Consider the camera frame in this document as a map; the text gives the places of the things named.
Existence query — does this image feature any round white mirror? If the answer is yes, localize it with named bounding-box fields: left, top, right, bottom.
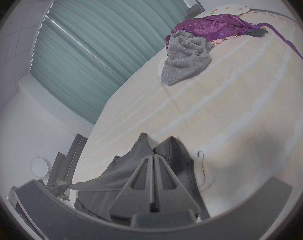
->
left=30, top=156, right=50, bottom=180

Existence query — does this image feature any black T-shirt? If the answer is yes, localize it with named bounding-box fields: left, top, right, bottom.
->
left=71, top=132, right=215, bottom=222

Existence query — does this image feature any purple garment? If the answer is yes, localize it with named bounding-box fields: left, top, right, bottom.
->
left=165, top=13, right=303, bottom=64

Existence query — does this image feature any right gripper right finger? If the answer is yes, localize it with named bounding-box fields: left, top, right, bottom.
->
left=154, top=154, right=202, bottom=219

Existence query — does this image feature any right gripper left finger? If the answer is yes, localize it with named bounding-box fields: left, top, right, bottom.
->
left=109, top=155, right=154, bottom=222

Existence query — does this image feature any pink garment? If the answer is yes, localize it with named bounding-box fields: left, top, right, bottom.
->
left=208, top=33, right=240, bottom=45

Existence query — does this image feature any white printed pillow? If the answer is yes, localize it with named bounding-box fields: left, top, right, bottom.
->
left=205, top=3, right=252, bottom=17

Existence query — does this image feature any blue-green curtain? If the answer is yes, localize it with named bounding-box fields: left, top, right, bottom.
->
left=46, top=0, right=192, bottom=82
left=28, top=20, right=125, bottom=126

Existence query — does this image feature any dark grey chest of drawers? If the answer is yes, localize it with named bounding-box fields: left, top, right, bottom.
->
left=58, top=133, right=88, bottom=184

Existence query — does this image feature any grey garment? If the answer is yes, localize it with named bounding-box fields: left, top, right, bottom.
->
left=161, top=30, right=215, bottom=87

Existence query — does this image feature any grey bedside table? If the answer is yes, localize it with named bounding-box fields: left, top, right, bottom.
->
left=186, top=5, right=201, bottom=19

